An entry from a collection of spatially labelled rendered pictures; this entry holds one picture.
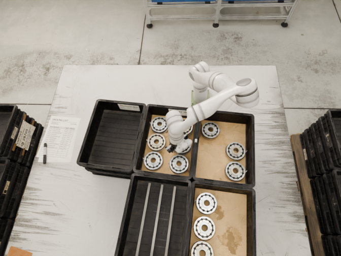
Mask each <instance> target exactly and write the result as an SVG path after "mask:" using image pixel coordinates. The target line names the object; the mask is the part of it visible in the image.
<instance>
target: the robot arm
mask: <svg viewBox="0 0 341 256"><path fill-rule="evenodd" d="M188 74H189V77H190V78H191V79H192V80H193V95H194V100H195V102H196V103H198V104H196V105H194V106H192V107H190V108H188V109H187V118H186V120H185V121H184V120H183V118H182V116H181V113H180V112H179V111H176V110H171V111H169V112H168V113H167V114H166V116H165V121H166V124H167V127H168V138H169V143H170V144H169V147H165V149H166V150H167V151H168V152H169V153H171V152H172V153H174V150H175V149H176V152H177V153H181V152H182V151H184V150H185V149H186V148H188V147H189V146H190V145H191V144H192V140H191V139H188V135H187V134H186V133H184V131H186V130H187V129H188V128H190V127H191V126H192V125H194V124H195V123H197V122H199V121H202V120H204V119H206V118H208V117H210V116H212V115H213V114H214V113H215V112H216V111H217V110H218V109H219V107H220V106H221V105H222V104H223V103H224V102H225V101H226V100H227V99H230V100H232V101H233V102H234V103H236V104H237V105H238V106H240V107H243V108H252V107H255V106H256V105H257V104H258V103H259V92H258V87H257V83H256V80H255V79H253V78H244V79H241V80H239V81H237V82H234V81H233V80H232V79H231V78H230V77H229V76H228V75H226V74H224V73H221V72H218V71H212V72H210V69H209V66H208V65H207V63H206V62H204V61H201V62H199V63H198V64H196V65H194V66H193V67H191V68H190V69H189V72H188ZM208 87H209V88H210V89H212V90H214V91H216V92H218V93H217V94H216V95H214V96H212V97H211V98H209V99H207V98H208Z"/></svg>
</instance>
